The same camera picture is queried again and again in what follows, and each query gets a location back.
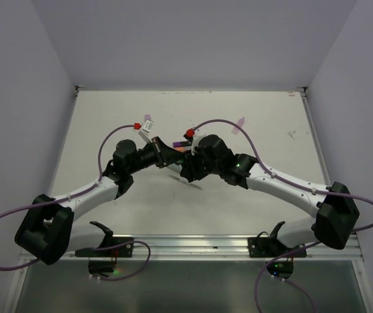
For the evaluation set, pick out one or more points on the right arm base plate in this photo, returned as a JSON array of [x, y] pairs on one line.
[[270, 247]]

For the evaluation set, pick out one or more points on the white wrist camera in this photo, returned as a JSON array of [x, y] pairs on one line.
[[196, 138], [145, 130]]

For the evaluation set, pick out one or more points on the purple cap black highlighter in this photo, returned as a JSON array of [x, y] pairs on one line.
[[180, 144]]

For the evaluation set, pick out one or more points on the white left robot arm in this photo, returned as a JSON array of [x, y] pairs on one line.
[[47, 230]]

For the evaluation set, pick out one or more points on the aluminium front rail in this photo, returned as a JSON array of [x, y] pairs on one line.
[[226, 247]]

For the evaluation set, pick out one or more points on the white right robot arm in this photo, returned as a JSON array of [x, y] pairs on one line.
[[332, 213]]

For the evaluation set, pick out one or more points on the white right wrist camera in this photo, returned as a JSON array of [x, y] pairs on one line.
[[196, 138]]

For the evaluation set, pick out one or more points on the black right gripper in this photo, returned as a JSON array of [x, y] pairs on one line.
[[189, 169]]

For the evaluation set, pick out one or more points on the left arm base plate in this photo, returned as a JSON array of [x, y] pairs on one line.
[[104, 262]]

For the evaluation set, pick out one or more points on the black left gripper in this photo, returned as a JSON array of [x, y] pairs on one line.
[[164, 154]]

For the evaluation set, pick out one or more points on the thin grey pen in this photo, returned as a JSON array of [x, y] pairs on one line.
[[185, 182]]

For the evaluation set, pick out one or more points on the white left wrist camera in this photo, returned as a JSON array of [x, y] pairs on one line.
[[145, 130]]

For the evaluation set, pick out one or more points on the pastel orange highlighter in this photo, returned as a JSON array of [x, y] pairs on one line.
[[181, 149]]

